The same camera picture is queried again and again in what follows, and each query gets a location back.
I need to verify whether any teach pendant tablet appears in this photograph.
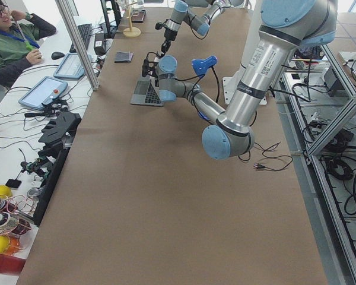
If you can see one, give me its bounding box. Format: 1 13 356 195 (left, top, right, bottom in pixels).
53 53 85 80
18 76 68 109

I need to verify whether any grey laptop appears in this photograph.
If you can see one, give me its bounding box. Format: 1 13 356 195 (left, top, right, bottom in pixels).
130 76 163 107

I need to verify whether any black power adapter box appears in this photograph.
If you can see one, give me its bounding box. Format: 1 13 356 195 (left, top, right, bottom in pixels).
94 33 106 55

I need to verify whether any person in green shirt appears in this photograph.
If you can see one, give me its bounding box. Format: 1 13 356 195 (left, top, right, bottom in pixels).
0 1 56 88

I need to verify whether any black keyboard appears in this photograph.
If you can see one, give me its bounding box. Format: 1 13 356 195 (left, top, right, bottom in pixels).
77 23 92 50

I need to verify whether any wooden mug tree stand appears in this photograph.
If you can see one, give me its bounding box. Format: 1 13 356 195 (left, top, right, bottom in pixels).
123 1 141 38

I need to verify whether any near teach pendant tablet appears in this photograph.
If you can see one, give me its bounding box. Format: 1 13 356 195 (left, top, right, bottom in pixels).
18 76 68 109

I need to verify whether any aluminium frame post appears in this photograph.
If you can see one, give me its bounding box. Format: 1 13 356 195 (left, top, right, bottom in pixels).
55 0 100 91

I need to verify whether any black lamp power cable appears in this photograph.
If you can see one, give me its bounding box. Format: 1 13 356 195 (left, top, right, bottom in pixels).
239 141 294 172

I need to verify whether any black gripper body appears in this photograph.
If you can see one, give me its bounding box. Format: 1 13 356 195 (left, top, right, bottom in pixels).
164 28 177 42

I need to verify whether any black computer mouse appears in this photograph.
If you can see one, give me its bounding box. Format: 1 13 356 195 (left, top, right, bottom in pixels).
51 52 65 60

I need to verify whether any far teach pendant tablet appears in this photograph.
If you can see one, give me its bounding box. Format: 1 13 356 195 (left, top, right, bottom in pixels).
53 53 85 80

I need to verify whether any red cylinder can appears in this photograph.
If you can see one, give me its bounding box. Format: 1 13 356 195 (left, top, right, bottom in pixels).
0 254 26 276

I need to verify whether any grey folded cloth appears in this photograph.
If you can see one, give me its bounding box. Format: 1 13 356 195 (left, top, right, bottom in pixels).
114 51 134 63

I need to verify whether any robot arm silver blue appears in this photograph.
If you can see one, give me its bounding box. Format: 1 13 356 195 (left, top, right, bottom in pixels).
155 0 244 58
155 1 338 160

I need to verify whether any black plastic rack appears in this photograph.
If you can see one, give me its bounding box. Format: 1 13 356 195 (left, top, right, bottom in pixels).
33 112 81 226

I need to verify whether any blue desk lamp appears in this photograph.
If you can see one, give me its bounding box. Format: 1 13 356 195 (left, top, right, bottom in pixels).
191 55 222 122

